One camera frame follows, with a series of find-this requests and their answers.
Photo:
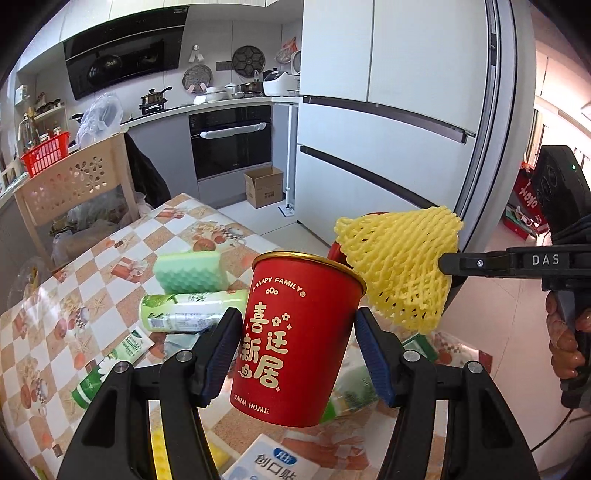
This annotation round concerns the red paper cup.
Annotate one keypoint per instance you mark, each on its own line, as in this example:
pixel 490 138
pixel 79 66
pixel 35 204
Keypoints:
pixel 297 325

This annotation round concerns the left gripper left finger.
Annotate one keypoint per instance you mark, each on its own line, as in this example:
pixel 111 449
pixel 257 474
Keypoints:
pixel 113 440

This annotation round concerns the green drink bottle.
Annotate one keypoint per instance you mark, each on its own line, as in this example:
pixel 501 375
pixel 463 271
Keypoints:
pixel 188 312

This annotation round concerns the beige plastic storage rack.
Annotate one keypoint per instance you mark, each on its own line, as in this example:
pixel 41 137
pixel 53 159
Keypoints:
pixel 79 177

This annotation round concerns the green wavy sponge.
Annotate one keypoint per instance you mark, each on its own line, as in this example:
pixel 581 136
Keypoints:
pixel 190 272

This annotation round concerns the person right hand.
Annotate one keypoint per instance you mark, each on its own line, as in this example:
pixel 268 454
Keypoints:
pixel 566 356

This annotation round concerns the blue green wrapper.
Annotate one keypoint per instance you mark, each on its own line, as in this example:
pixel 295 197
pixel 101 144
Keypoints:
pixel 168 344

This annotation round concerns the red plastic basket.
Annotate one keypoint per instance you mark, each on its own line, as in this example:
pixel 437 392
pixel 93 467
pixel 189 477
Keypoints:
pixel 46 154

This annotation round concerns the red banner decoration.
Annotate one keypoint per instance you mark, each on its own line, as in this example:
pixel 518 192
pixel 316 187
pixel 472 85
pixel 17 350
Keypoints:
pixel 526 195

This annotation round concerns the yellow foam fruit net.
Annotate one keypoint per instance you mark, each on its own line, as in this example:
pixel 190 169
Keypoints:
pixel 397 254

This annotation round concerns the black cooking pot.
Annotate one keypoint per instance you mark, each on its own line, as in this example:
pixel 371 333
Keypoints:
pixel 153 101

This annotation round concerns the black built-in oven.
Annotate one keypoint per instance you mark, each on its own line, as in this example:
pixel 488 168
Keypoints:
pixel 230 139

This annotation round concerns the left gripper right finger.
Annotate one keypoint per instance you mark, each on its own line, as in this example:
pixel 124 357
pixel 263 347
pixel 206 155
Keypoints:
pixel 483 441

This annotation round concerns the white refrigerator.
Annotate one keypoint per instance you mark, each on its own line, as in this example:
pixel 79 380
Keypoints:
pixel 413 104

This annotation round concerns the red plastic stool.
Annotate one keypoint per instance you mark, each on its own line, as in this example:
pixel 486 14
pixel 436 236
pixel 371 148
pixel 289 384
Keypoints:
pixel 335 254

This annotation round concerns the cardboard box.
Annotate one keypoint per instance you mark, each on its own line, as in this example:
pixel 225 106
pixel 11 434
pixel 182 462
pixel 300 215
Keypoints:
pixel 263 186

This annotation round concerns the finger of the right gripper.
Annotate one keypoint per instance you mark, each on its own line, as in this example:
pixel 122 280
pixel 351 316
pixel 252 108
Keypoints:
pixel 484 264

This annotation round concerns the green daisy tube box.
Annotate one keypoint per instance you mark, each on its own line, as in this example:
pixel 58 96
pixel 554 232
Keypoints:
pixel 130 349

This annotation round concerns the black range hood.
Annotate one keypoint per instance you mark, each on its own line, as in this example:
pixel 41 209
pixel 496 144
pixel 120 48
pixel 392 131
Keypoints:
pixel 128 47

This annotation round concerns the blue white bandage box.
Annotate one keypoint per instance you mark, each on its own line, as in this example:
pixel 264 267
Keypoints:
pixel 266 459

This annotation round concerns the clear plastic bag on rack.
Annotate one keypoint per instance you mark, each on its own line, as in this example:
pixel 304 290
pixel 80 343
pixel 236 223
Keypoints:
pixel 100 121

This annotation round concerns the white rice cooker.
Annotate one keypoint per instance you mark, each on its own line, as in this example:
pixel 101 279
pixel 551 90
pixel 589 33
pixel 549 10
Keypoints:
pixel 281 84

